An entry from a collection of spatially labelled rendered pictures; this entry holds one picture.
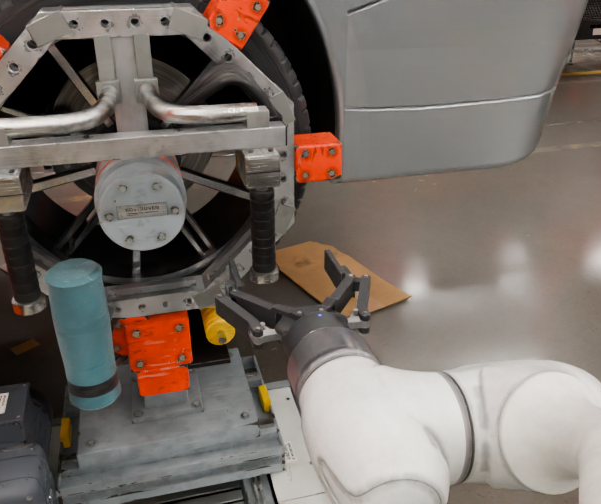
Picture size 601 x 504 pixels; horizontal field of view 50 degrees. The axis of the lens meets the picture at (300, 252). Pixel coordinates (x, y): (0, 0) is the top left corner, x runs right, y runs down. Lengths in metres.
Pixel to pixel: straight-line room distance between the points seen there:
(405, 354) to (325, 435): 1.57
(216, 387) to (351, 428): 1.09
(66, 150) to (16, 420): 0.59
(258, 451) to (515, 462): 1.00
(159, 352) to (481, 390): 0.80
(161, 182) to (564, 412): 0.64
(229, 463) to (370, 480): 1.03
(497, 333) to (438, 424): 1.72
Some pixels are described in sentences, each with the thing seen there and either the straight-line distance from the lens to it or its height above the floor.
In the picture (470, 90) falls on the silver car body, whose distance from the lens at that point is 1.42.
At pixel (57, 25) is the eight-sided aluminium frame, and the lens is 1.06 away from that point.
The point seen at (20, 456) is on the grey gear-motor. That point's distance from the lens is 1.27.
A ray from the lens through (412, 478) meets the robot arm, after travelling 0.52.
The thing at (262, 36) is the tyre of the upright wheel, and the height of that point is 1.06.
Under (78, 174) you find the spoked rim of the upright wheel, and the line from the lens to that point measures 1.23.
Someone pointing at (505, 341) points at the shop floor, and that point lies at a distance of 2.25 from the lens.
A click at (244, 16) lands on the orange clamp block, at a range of 1.07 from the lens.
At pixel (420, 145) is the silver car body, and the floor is 0.81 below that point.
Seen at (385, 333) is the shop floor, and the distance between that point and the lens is 2.20.
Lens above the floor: 1.24
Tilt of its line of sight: 27 degrees down
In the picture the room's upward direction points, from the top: straight up
